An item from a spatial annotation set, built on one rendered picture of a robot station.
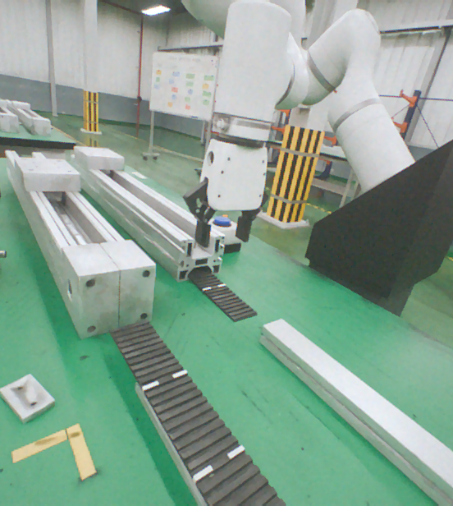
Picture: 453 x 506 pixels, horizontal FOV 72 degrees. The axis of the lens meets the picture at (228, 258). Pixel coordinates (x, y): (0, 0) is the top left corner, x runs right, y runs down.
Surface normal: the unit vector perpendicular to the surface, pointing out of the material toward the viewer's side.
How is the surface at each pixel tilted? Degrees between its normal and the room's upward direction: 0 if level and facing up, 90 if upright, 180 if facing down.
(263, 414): 0
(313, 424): 0
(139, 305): 90
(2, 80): 90
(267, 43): 90
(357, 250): 90
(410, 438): 0
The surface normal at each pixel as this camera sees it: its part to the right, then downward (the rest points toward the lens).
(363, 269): -0.76, 0.15
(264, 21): 0.15, 0.43
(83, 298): 0.59, 0.42
